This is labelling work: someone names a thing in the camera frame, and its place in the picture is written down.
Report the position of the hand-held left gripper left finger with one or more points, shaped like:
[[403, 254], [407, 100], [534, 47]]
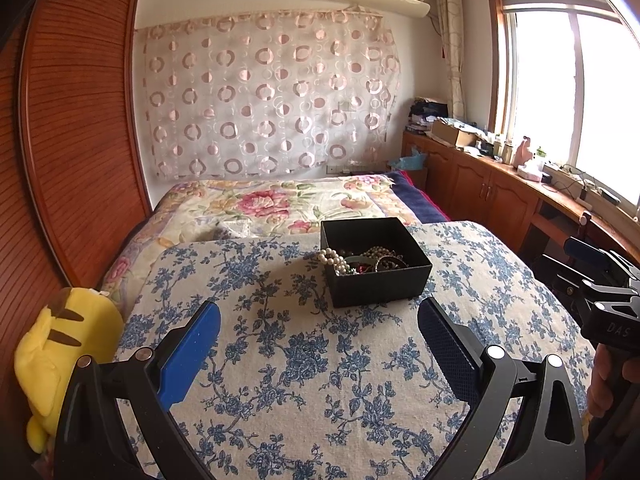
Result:
[[192, 355]]

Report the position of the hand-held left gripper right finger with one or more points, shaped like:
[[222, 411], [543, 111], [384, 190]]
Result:
[[447, 355]]

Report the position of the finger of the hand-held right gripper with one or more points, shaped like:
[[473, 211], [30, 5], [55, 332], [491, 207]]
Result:
[[560, 272], [585, 250]]

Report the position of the black jewelry box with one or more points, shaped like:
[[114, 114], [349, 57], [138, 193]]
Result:
[[380, 287]]

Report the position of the green jade bangle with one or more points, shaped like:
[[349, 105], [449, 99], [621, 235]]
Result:
[[361, 262]]

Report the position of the person's right hand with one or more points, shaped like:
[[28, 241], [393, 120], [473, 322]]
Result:
[[605, 380]]

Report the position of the white tissue box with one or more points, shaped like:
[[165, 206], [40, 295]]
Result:
[[531, 172]]

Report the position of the blue floral cloth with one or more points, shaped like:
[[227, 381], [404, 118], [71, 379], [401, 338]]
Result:
[[300, 360]]

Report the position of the pink figurine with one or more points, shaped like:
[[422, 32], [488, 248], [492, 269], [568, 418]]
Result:
[[525, 152]]

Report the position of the wooden cabinet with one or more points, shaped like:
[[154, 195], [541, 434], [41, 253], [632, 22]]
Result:
[[480, 190]]

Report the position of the yellow plush toy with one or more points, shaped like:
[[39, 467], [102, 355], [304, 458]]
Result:
[[65, 350]]

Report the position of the small bottles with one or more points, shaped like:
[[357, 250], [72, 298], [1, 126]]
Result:
[[502, 149]]

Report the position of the white lace cloth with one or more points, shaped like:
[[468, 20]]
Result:
[[235, 230]]

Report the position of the navy blue blanket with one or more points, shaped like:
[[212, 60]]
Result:
[[420, 200]]

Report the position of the floral bedspread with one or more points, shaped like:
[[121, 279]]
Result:
[[260, 202]]

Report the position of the wooden framed window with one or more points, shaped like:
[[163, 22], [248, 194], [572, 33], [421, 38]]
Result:
[[550, 85]]

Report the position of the cardboard box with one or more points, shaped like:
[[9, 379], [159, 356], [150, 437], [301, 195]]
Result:
[[452, 132]]

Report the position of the blue plastic bag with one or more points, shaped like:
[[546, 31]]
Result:
[[407, 162]]

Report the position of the pile of dark clothes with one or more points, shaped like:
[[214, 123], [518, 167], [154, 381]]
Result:
[[427, 112]]

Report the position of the beige window curtain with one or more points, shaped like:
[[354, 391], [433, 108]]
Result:
[[450, 50]]

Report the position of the circle-patterned sheer curtain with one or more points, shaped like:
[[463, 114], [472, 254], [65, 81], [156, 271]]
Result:
[[265, 95]]

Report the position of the white wall outlet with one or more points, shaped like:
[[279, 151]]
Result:
[[337, 168]]

